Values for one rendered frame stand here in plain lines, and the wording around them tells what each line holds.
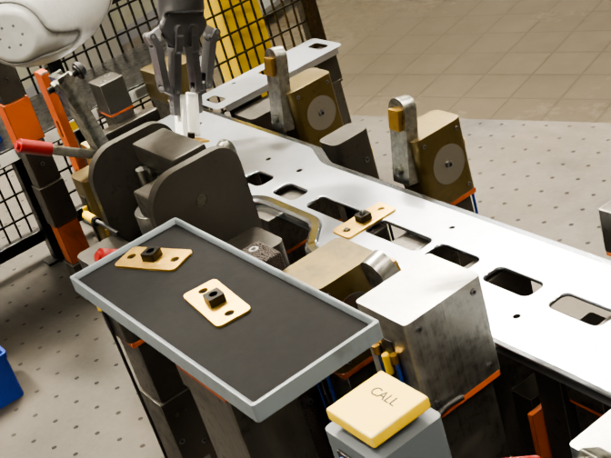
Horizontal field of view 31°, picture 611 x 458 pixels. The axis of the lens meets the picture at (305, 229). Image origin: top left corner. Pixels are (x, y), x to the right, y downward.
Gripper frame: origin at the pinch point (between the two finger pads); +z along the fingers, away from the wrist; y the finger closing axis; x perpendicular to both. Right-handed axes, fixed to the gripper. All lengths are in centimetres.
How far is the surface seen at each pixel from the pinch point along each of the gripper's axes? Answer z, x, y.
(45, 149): 2.5, -1.4, -24.9
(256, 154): 5.6, -12.9, 5.2
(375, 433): 11, -99, -37
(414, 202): 7.6, -48.8, 7.6
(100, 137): 1.6, -2.1, -16.3
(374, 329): 7, -88, -29
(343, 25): 9, 275, 231
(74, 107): -3.5, -2.5, -20.3
